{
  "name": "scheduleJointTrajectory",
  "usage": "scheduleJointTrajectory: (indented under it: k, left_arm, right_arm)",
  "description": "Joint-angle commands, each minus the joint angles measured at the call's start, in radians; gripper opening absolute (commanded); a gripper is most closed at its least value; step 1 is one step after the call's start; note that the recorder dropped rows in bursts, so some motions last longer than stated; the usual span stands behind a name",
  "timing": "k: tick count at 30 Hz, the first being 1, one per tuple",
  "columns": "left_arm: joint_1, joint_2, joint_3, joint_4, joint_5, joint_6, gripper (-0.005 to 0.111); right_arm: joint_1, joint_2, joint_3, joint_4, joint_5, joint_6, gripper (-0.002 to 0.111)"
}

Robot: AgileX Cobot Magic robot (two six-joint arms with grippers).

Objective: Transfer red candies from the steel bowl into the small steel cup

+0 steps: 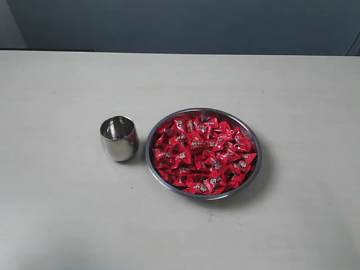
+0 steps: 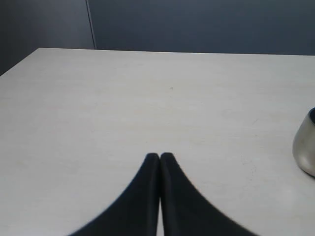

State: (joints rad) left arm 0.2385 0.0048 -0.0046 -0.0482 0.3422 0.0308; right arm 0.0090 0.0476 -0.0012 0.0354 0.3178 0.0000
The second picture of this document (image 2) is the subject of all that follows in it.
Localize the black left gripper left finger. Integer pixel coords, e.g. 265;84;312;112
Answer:
72;153;160;236

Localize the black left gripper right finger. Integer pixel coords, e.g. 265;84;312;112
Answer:
160;152;255;236

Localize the stainless steel cup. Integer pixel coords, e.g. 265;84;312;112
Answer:
292;108;315;177

